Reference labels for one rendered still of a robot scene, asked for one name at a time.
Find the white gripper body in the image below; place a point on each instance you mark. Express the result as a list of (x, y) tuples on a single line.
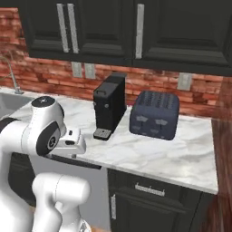
[(80, 146)]

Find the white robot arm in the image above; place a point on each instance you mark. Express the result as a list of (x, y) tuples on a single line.
[(18, 136)]

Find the black under-sink cupboard door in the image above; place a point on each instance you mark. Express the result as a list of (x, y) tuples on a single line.
[(21, 178)]

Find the steel sink basin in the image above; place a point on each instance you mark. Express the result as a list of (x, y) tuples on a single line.
[(10, 104)]

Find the silver sink tap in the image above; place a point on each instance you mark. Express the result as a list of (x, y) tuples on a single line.
[(12, 75)]

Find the grey dishwasher front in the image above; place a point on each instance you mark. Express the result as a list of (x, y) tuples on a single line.
[(98, 193)]

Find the black coffee machine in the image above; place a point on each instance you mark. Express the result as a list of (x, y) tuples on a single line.
[(108, 102)]

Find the dark blue toaster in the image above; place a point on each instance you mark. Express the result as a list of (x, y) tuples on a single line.
[(154, 116)]

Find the black base cupboard door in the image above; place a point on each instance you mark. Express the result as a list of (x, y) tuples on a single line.
[(151, 216)]

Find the black drawer front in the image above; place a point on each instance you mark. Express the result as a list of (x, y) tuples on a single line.
[(178, 188)]

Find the grey wall socket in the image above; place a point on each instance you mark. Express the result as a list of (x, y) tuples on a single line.
[(184, 81), (89, 71), (76, 69)]

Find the black wall cupboard door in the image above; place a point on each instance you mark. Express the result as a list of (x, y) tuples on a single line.
[(102, 27), (42, 27), (187, 33)]

